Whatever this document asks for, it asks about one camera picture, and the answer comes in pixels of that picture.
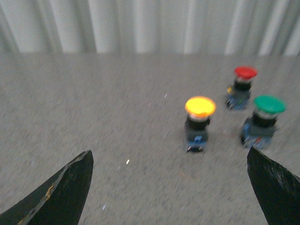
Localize yellow mushroom push button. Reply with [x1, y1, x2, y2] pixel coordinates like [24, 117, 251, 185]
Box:
[185, 96, 216, 153]

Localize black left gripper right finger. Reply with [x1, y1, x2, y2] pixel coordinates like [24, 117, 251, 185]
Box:
[247, 147, 300, 225]

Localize green mushroom push button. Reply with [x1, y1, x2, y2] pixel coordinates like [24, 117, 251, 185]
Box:
[240, 95, 286, 150]

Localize white pleated curtain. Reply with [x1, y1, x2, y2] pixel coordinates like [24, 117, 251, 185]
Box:
[0, 0, 300, 56]

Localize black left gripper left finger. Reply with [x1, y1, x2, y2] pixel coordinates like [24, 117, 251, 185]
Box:
[0, 150, 94, 225]

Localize red mushroom push button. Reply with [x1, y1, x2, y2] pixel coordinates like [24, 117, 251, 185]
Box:
[226, 66, 258, 110]

